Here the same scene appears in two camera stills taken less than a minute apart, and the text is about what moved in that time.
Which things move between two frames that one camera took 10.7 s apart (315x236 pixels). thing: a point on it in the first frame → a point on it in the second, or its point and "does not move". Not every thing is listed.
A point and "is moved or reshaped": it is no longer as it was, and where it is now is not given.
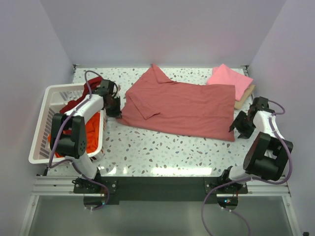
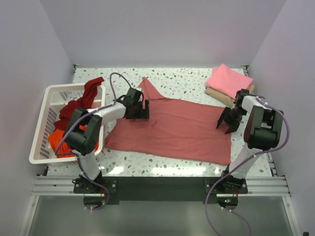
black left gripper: x=114 y=108 → x=141 y=113
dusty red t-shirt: x=205 y=109 is moved or reshaped
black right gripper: x=241 y=124 → x=231 y=118
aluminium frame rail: x=53 y=186 does not move
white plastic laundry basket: x=54 y=99 does not move
